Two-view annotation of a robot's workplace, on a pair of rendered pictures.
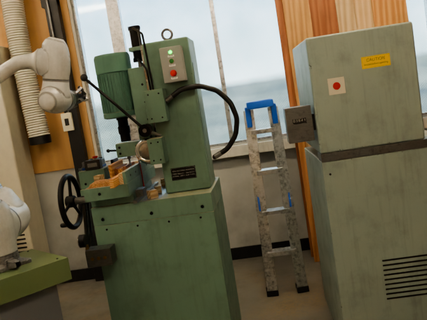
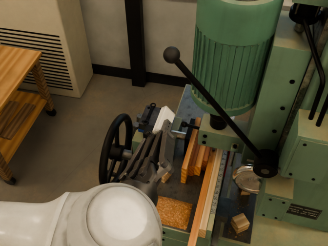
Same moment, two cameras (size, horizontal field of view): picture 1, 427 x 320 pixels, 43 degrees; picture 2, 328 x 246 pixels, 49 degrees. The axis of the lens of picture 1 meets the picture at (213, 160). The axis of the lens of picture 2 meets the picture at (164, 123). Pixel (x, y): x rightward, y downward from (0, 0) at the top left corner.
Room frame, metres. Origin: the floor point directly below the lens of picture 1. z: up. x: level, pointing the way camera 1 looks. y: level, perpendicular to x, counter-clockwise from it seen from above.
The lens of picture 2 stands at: (2.02, 0.47, 1.87)
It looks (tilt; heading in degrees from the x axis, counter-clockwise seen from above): 49 degrees down; 9
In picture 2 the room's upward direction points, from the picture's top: straight up
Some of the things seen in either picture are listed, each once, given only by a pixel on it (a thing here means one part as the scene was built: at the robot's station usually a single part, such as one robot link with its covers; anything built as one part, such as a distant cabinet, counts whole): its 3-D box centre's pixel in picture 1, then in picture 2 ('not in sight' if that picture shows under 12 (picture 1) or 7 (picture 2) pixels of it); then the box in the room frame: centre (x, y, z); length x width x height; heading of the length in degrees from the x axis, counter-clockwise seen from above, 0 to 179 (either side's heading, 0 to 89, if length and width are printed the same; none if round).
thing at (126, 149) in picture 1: (131, 150); (222, 135); (2.72, 0.40, 1.03); 0.14 x 0.07 x 0.09; 83
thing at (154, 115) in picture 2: (93, 162); (156, 124); (2.77, 0.61, 0.99); 0.13 x 0.11 x 0.06; 173
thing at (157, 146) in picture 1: (157, 150); (274, 194); (2.55, 0.25, 1.02); 0.09 x 0.07 x 0.12; 173
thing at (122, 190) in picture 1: (114, 183); (181, 150); (2.76, 0.52, 0.87); 0.61 x 0.30 x 0.06; 173
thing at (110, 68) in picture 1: (116, 86); (231, 46); (2.73, 0.42, 1.35); 0.18 x 0.18 x 0.31
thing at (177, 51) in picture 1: (173, 64); not in sight; (2.55, 0.11, 1.40); 0.10 x 0.06 x 0.16; 83
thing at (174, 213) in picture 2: (101, 182); (169, 209); (2.52, 0.53, 0.91); 0.12 x 0.09 x 0.03; 83
